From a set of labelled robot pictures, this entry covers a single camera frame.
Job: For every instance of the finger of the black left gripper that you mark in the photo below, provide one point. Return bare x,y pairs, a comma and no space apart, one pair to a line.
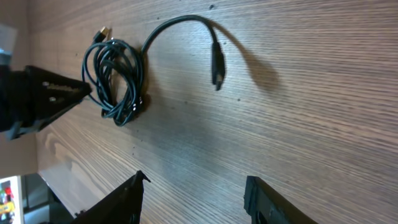
50,96

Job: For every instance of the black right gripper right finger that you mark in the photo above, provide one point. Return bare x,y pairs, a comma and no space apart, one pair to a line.
265,205

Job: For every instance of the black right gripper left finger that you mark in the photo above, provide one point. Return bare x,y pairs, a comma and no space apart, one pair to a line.
122,205

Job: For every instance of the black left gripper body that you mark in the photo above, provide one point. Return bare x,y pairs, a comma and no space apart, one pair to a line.
14,99

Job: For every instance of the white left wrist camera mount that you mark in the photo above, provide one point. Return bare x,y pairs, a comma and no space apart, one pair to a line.
8,37

